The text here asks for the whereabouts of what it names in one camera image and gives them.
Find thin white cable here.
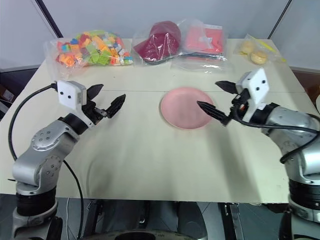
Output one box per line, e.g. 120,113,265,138
66,196,72,227

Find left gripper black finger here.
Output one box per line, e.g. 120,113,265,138
86,83,104,102
104,94,127,119

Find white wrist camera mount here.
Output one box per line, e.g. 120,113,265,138
56,80,96,128
235,67,271,123

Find bagged maroon cap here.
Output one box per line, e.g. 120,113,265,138
131,20,183,66

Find clear bag with buns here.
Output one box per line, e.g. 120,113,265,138
232,33,288,66

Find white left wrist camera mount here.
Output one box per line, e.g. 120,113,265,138
56,80,96,128

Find pink round plate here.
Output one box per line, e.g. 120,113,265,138
159,86,216,130

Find grey metal table leg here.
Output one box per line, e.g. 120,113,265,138
216,201,245,240

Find yellow stick in bag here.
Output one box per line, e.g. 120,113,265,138
259,40,287,63

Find bag of colourful building blocks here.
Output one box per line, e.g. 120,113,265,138
43,29,134,76

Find black slanted frame bar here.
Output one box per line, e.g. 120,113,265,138
34,0,64,39
267,0,289,40

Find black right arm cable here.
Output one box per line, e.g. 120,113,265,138
232,113,320,165

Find pale round bun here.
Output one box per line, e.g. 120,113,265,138
241,40,255,55
250,50,268,65

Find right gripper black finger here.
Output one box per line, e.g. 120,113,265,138
215,80,238,95
196,100,231,126

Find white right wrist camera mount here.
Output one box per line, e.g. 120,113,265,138
235,67,271,123

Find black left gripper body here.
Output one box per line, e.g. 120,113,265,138
81,99,111,125

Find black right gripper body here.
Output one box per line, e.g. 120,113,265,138
228,87,251,120

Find bagged pink red cloths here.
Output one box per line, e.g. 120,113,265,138
171,17,235,74

